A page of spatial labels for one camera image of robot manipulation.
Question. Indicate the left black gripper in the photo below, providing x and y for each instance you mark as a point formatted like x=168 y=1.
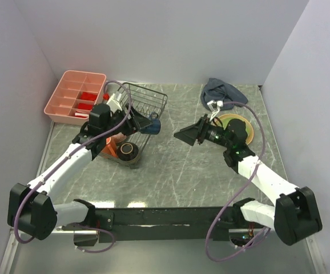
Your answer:
x=135 y=123

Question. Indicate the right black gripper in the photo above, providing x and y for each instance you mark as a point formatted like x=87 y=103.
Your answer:
x=198 y=131

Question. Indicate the blue ceramic mug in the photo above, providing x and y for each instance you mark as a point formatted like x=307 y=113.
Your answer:
x=155 y=127

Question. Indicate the red patterned white bowl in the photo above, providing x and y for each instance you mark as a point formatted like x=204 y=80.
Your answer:
x=120 y=137

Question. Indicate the black glazed bowl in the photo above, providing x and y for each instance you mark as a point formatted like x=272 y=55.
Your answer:
x=128 y=152

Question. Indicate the green plate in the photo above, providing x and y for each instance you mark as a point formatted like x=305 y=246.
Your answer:
x=250 y=131

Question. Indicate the orange ceramic mug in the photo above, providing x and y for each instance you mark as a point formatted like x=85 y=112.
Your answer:
x=110 y=149

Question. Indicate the yellow plate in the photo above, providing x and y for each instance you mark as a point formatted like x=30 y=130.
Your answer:
x=252 y=125

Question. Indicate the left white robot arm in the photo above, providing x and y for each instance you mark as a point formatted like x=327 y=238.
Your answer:
x=31 y=209

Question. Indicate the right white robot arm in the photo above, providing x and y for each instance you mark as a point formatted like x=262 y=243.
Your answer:
x=294 y=213

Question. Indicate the grey-blue crumpled cloth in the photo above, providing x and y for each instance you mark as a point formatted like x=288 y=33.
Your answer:
x=216 y=90

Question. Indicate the red white item in tray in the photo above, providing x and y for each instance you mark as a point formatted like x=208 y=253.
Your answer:
x=81 y=115

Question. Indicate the pink plastic divided organizer tray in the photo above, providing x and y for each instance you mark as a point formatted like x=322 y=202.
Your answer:
x=66 y=96

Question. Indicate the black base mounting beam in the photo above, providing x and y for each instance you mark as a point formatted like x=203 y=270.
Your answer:
x=127 y=224

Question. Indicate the black wire dish rack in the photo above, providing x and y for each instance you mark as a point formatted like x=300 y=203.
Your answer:
x=145 y=101

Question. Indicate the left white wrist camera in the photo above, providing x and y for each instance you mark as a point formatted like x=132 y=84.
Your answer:
x=113 y=101

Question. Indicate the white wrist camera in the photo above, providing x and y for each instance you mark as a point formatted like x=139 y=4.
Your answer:
x=215 y=107
x=113 y=101

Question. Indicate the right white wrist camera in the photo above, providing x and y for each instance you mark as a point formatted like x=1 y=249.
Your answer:
x=215 y=107

